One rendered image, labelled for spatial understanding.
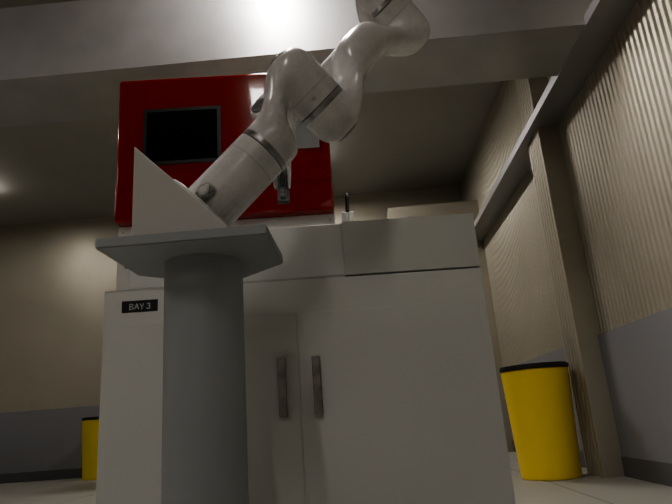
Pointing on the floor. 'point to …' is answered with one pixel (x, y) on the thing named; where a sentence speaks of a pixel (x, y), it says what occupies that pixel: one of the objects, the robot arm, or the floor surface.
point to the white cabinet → (328, 393)
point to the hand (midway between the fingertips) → (283, 196)
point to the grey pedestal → (201, 352)
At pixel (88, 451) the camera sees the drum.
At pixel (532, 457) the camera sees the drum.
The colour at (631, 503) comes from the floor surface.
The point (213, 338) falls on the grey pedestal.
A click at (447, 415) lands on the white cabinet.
